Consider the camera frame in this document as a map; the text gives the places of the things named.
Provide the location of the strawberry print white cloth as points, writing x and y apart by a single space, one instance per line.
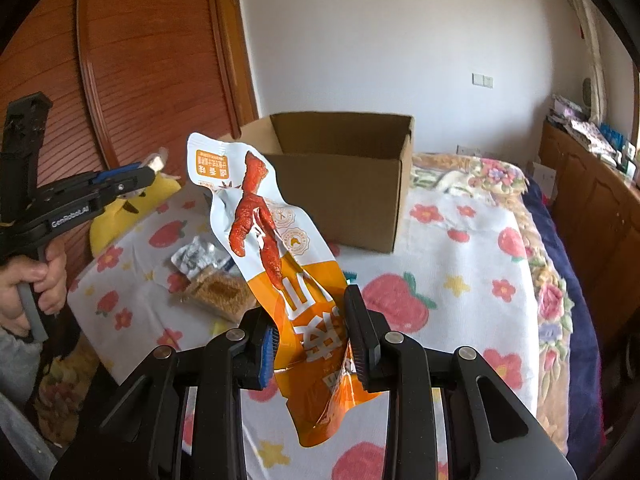
450 340

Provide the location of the white wall socket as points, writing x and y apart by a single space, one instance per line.
469 150

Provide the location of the yellow plush toy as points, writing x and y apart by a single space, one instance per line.
107 232

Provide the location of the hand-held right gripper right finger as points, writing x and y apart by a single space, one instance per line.
370 360

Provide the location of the person's left hand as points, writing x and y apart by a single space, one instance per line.
52 285

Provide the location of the white wall switch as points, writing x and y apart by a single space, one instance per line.
483 80

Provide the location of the small white candy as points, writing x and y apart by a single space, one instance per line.
156 161

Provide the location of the items on cabinet top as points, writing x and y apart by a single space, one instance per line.
592 135

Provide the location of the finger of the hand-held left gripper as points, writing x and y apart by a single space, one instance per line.
117 174
127 187

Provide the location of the plain wooden door panel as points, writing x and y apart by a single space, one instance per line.
237 50

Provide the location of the pink printed box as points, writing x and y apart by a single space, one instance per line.
564 107

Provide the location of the round grey fan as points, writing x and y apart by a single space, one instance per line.
588 91

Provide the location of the brown cardboard box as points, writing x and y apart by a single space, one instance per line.
350 195

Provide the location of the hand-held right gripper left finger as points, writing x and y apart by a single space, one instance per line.
265 360

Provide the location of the brown bar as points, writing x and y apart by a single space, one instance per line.
220 290

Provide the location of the small printed silver snack packet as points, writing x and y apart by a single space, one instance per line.
197 257

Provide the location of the framed louvred wardrobe door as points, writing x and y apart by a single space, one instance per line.
150 60

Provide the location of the patterned beige curtain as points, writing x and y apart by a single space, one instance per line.
595 60

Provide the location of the person's left forearm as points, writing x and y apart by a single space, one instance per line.
17 365

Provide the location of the navy blue blanket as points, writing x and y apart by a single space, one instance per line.
580 360

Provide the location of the floral blanket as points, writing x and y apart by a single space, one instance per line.
550 300

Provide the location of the white paper bag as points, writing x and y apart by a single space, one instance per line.
542 177

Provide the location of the row of blue bottles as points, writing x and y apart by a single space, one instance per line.
612 135

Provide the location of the orange chicken feet snack packet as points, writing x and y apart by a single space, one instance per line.
300 280

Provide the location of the long wooden cabinet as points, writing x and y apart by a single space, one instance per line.
600 220

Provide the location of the wide louvred wardrobe door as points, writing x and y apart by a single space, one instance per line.
50 50

